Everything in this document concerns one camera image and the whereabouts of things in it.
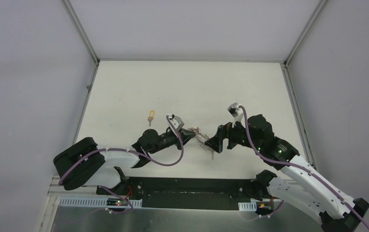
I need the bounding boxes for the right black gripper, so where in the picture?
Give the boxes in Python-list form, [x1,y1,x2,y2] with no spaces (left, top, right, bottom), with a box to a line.
[205,116,262,153]

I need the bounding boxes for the metal disc with keyrings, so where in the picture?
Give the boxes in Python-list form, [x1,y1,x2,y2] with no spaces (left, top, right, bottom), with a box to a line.
[188,127,215,160]

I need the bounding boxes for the yellow tag key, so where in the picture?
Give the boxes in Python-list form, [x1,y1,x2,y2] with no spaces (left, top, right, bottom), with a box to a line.
[148,110,155,127]

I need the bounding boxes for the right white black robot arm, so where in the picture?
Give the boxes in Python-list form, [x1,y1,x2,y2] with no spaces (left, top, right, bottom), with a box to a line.
[205,115,369,232]

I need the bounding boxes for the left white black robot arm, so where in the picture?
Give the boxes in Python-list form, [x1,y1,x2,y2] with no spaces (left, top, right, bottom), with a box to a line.
[53,128,196,196]

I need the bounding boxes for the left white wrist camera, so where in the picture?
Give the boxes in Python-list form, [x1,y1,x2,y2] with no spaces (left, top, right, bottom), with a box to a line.
[166,114,184,131]

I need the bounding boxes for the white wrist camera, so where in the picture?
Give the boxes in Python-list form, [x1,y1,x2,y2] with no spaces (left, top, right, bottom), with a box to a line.
[227,102,244,120]
[166,114,184,131]

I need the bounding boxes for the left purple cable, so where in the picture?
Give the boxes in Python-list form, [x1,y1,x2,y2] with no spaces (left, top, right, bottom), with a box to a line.
[58,115,185,215]

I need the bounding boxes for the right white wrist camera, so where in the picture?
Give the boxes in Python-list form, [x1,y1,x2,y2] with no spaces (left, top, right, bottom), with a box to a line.
[227,102,244,120]

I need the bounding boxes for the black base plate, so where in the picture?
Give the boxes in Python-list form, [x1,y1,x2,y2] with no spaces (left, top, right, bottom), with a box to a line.
[96,176,285,212]

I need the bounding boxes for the right white cable duct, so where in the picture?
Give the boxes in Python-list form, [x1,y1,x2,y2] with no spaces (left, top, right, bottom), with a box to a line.
[238,201,257,212]

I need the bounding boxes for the white cable duct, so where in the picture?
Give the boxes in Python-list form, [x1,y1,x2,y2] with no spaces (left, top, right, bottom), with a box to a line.
[59,197,142,209]
[238,201,257,212]

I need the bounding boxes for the left white cable duct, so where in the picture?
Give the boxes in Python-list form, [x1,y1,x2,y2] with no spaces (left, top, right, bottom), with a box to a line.
[59,197,142,209]

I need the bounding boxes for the aluminium frame rail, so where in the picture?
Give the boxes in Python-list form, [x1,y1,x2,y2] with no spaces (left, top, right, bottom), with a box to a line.
[47,174,105,197]

